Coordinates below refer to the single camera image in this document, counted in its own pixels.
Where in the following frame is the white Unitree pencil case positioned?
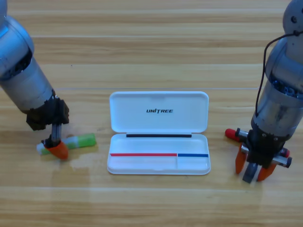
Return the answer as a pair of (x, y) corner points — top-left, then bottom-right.
(107, 91), (212, 176)

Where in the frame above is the black eraser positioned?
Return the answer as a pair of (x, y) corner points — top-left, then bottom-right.
(242, 163), (259, 183)

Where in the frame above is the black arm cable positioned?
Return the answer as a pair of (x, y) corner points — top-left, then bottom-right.
(255, 30), (303, 117)

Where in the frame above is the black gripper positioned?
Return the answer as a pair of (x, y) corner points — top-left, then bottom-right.
(235, 127), (293, 183)
(26, 95), (70, 161)

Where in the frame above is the green and white glue stick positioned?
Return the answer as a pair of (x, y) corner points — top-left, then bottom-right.
(36, 132), (97, 156)

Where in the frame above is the red and black marker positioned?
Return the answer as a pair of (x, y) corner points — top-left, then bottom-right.
(224, 128), (291, 158)

